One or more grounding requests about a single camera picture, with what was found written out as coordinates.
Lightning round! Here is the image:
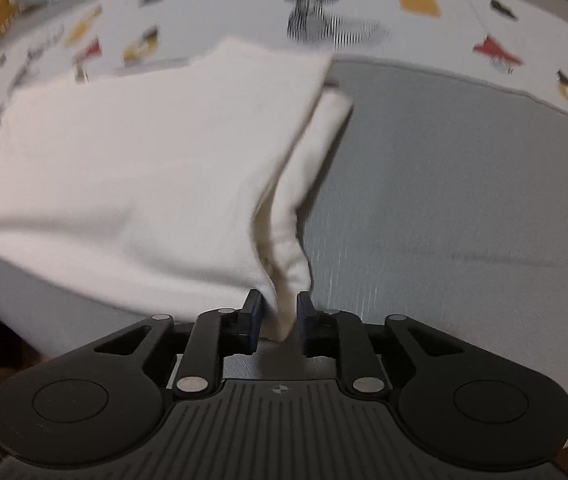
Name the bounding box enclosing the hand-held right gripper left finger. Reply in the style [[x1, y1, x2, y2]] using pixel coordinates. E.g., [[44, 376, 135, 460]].
[[95, 289, 265, 402]]

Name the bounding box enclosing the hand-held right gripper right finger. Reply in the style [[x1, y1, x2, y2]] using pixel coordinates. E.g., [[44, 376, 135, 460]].
[[296, 291, 470, 402]]

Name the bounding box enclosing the white garment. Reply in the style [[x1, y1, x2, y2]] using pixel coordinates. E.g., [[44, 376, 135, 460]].
[[0, 36, 355, 343]]

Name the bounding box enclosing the printed grey bed sheet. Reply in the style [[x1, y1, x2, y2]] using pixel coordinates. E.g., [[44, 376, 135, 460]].
[[0, 0, 568, 456]]

